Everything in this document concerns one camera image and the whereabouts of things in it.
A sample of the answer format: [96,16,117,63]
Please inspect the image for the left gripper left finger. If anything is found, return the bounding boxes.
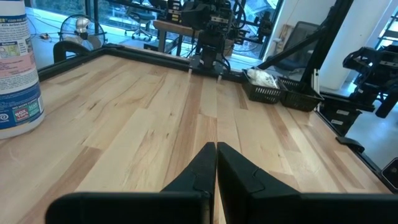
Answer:
[160,142,218,194]

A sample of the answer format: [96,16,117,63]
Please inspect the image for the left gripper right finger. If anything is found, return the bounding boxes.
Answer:
[216,142,302,196]

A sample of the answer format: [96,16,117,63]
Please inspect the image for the vanity pack clear bag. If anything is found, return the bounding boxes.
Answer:
[247,67,280,90]

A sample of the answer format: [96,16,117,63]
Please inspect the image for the black mesh bin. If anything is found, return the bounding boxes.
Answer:
[241,68,289,105]
[277,77,325,113]

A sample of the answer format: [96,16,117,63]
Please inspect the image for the black base box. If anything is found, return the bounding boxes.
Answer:
[319,101,364,138]

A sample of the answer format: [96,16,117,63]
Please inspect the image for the grey chair back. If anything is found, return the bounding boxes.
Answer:
[275,20,322,74]

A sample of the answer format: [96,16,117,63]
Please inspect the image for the wooden table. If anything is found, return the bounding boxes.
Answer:
[152,19,201,57]

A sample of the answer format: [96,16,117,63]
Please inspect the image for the office chair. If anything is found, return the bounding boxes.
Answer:
[124,6,157,42]

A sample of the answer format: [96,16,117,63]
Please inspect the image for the black floor fan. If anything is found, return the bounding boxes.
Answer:
[58,14,108,52]

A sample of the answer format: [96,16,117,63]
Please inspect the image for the white wipes canister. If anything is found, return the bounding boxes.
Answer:
[0,0,46,140]

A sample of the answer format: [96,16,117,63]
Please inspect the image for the black table frame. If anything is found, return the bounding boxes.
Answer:
[37,42,398,194]

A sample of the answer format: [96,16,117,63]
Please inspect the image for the black rig post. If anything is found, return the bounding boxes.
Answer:
[257,0,355,86]

